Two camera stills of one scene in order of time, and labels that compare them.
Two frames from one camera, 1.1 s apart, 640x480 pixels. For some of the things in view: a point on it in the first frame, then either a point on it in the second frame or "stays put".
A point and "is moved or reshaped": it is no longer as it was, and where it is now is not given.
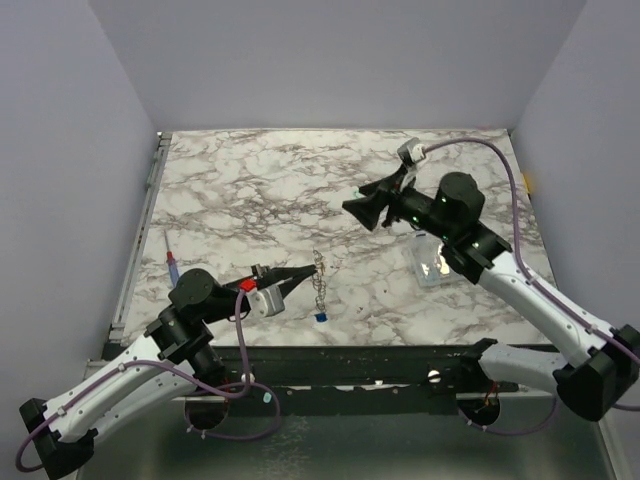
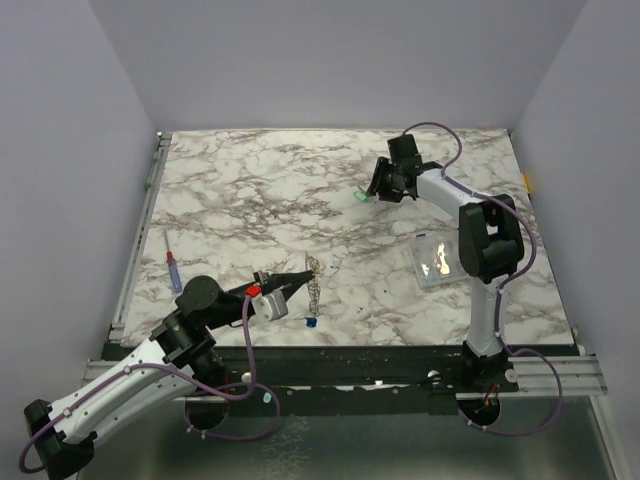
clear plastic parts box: [430, 265] stays put
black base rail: [357, 372] stays put
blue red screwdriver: [172, 264] stays put
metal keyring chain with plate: [320, 286] is moved or reshaped
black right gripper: [391, 198] -> [378, 176]
